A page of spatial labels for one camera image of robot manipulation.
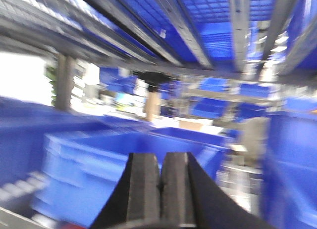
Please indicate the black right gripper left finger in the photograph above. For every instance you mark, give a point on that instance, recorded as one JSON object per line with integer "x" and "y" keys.
{"x": 135, "y": 201}

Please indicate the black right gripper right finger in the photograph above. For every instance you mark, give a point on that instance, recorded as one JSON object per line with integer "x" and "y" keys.
{"x": 190, "y": 199}

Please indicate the blue plastic bin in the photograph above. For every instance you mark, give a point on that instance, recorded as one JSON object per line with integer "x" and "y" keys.
{"x": 83, "y": 169}

